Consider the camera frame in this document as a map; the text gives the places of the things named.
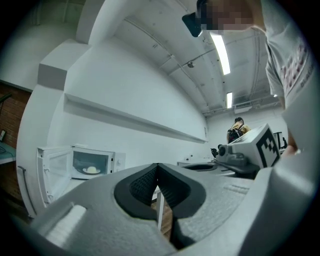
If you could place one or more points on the ceiling air vent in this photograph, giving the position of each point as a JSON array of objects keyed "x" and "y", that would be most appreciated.
[{"x": 243, "y": 105}]

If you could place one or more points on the person's grey printed t-shirt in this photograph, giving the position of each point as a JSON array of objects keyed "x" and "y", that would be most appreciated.
[{"x": 287, "y": 55}]

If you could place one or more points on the person's right forearm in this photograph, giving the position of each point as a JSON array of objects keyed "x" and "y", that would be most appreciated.
[{"x": 291, "y": 145}]

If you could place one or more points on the white wall ledge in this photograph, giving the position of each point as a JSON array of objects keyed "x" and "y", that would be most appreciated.
[{"x": 130, "y": 117}]

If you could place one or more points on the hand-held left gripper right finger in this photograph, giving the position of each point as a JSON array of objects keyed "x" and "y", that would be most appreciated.
[{"x": 220, "y": 200}]

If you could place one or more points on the black head-worn camera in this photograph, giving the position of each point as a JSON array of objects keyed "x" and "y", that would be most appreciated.
[{"x": 192, "y": 22}]

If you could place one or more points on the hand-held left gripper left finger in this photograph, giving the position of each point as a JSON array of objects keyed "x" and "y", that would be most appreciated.
[{"x": 100, "y": 225}]

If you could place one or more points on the pale green table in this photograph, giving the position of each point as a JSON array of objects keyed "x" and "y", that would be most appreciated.
[{"x": 6, "y": 152}]

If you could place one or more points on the white plate of food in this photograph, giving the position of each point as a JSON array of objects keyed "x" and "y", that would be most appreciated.
[{"x": 91, "y": 170}]

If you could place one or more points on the ceiling sensor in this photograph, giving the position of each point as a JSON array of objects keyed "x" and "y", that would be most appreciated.
[{"x": 191, "y": 64}]

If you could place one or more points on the short ceiling light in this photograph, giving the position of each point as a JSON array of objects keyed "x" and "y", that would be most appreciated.
[{"x": 229, "y": 100}]

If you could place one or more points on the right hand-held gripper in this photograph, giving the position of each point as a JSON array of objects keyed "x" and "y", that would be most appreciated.
[{"x": 250, "y": 147}]

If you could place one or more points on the long ceiling light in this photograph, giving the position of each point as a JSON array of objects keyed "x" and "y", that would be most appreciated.
[{"x": 221, "y": 52}]

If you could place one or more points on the wall socket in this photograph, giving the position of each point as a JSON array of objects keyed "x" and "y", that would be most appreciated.
[{"x": 189, "y": 157}]

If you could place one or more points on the white microwave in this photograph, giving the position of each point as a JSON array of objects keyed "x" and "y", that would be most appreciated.
[{"x": 62, "y": 170}]

